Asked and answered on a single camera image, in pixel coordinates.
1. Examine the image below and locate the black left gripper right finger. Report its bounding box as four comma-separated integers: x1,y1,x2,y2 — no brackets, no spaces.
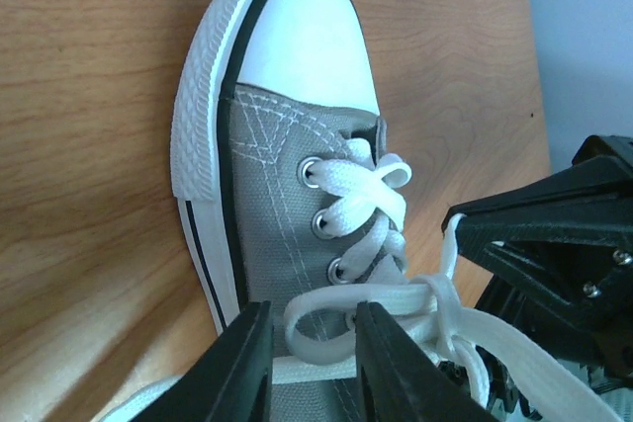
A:
355,302,494,422

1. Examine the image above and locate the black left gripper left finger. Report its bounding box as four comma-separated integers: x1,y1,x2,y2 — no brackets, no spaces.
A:
135,301,273,422

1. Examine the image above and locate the grey canvas sneaker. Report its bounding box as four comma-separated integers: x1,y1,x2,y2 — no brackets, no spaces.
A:
96,0,411,422

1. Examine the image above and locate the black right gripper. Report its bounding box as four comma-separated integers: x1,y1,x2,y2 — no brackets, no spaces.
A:
441,135,632,380

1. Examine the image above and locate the white shoelace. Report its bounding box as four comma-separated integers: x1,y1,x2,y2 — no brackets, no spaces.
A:
270,137,624,422

